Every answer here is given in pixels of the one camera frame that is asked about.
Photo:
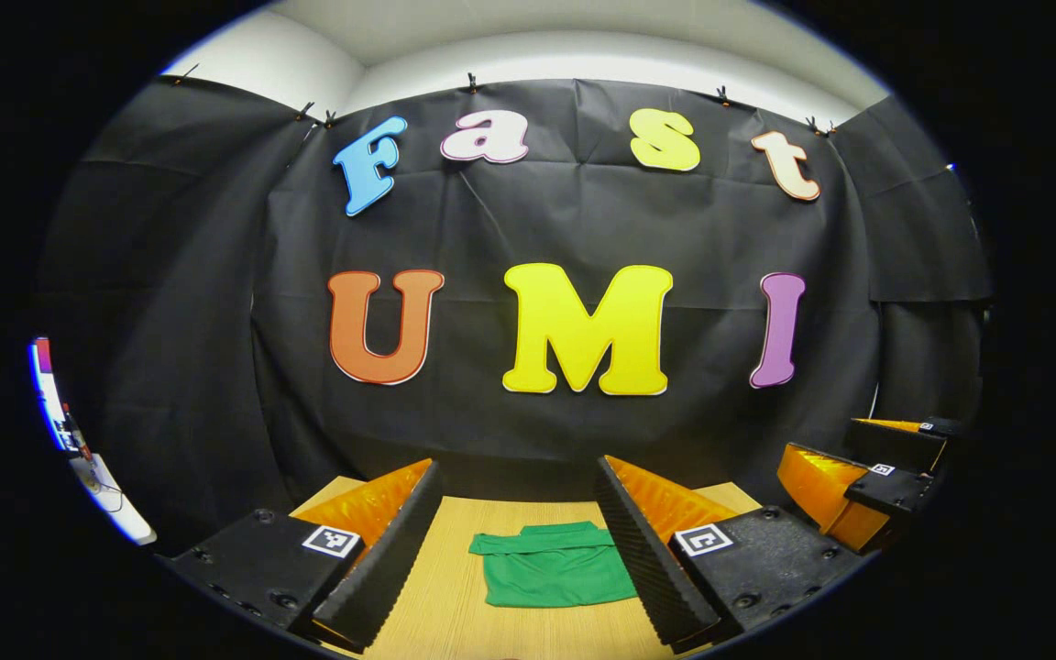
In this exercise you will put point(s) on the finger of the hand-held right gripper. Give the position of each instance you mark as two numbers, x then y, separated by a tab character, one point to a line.
895	445
821	486

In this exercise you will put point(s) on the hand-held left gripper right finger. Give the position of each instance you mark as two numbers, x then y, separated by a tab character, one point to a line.
643	568

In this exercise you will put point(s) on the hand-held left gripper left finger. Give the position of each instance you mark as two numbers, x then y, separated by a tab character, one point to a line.
390	568

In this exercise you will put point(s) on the green T-shirt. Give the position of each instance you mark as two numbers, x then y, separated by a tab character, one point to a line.
555	577

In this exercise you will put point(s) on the white side table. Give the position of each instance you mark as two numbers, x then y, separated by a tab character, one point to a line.
125	518

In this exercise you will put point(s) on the black backdrop cloth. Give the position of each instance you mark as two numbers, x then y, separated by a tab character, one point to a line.
473	229

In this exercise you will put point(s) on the bright computer screen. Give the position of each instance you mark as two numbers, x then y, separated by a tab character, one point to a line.
47	385

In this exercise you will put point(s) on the row of black cloth clips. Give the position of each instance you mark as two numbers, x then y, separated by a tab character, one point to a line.
471	82

